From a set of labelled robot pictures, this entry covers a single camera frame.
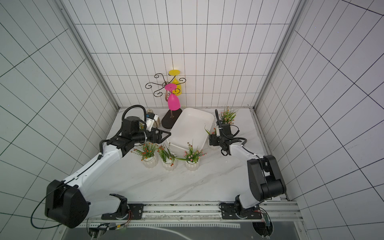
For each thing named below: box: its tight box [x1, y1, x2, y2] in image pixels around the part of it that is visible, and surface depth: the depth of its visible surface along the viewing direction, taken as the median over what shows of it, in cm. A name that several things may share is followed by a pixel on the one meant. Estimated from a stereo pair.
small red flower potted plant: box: [204, 124, 221, 146], surface depth 85 cm
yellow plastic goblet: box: [168, 69, 182, 96], surface depth 96 cm
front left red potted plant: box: [130, 141, 159, 169], surface depth 85 cm
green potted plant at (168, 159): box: [157, 142, 184, 171], surface depth 85 cm
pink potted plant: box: [183, 139, 207, 172], surface depth 82 cm
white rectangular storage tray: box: [167, 107, 215, 151], surface depth 111 cm
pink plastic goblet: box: [164, 83, 181, 111], surface depth 96 cm
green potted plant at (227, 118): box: [219, 106, 240, 133], surface depth 97 cm
